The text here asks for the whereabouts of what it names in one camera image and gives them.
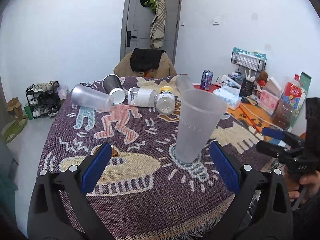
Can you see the frosted cup lying right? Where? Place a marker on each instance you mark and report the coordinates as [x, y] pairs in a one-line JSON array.
[[183, 83]]

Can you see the clear plastic cup lying left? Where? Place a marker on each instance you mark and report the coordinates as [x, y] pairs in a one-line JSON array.
[[87, 97]]

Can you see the clear white-label jar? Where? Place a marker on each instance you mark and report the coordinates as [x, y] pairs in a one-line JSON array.
[[142, 97]]

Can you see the blue drink can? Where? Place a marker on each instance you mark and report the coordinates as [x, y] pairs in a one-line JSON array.
[[206, 80]]

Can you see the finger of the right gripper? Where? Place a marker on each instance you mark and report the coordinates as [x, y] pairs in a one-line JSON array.
[[277, 133], [277, 151]]

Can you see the frosted translucent plastic cup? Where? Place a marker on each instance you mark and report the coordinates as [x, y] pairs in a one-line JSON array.
[[199, 115]]

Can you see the orange animal print mat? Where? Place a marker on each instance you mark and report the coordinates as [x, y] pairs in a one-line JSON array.
[[252, 115]]

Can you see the red snack bag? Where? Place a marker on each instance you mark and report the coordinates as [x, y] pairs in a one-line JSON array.
[[288, 103]]

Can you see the white tissue pack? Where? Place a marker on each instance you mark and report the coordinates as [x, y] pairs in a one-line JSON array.
[[229, 95]]

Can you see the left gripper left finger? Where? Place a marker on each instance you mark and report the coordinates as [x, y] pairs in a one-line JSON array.
[[48, 218]]

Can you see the pink tissue box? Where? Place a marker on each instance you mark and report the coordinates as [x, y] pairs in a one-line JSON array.
[[270, 96]]

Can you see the patterned purple woven tablecloth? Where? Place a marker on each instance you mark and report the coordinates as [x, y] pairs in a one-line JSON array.
[[145, 191]]

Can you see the black pen holder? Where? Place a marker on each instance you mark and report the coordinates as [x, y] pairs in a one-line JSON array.
[[246, 88]]

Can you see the shoe rack with shoes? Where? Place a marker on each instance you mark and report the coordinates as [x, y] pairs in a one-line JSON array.
[[43, 99]]

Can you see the yellow-lid supplement bottle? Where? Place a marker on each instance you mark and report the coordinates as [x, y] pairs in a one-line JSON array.
[[165, 103]]

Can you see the plaid scarf on door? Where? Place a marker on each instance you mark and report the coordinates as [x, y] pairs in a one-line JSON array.
[[157, 25]]

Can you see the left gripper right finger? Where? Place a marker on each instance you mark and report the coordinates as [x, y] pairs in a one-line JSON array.
[[261, 208]]

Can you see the wire basket wall shelf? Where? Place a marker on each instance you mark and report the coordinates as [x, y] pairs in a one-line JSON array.
[[249, 59]]

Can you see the cardboard box on floor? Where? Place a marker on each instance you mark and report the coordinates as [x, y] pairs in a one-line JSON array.
[[14, 108]]

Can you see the grey door with handle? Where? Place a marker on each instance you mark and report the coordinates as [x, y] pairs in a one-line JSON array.
[[135, 30]]

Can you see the green floor mat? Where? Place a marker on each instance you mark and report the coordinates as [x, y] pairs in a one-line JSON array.
[[15, 129]]

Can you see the dark grey paper cup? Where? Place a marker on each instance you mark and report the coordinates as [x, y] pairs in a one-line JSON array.
[[113, 87]]

